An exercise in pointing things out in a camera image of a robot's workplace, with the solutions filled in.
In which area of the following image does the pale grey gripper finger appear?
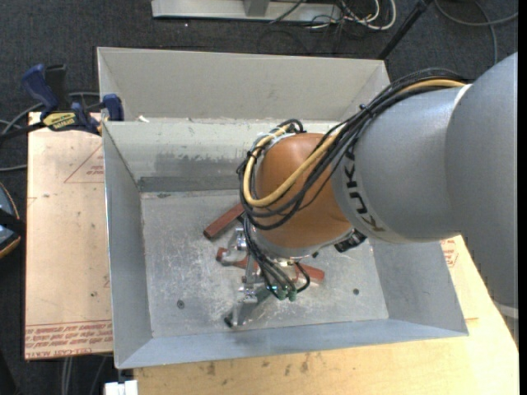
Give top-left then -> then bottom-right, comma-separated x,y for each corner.
223,290 -> 251,329
237,290 -> 272,328

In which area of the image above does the red-brown flat block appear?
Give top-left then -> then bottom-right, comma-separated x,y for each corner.
203,202 -> 248,240

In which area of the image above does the grey metal bin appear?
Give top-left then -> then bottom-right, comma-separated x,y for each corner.
96,46 -> 469,370

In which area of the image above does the brown cardboard board red print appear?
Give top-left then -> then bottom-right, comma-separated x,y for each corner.
24,111 -> 481,361

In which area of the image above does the black cylinder on white bracket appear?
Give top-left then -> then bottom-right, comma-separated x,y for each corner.
333,229 -> 368,253

